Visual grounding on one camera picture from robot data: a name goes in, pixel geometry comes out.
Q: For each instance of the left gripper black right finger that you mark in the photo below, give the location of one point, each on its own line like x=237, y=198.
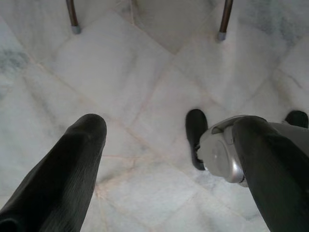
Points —
x=272, y=174

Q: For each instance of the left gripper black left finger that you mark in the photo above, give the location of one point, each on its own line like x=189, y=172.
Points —
x=60, y=174

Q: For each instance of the black right robot foot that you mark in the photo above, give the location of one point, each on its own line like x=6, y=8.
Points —
x=298, y=118

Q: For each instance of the black robot foot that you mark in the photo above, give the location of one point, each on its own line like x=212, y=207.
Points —
x=298, y=118
x=195, y=125

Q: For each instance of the black left robot foot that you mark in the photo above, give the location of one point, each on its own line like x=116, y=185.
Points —
x=195, y=125

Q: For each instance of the dark metal table leg frame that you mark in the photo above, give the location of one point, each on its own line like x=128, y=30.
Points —
x=72, y=14

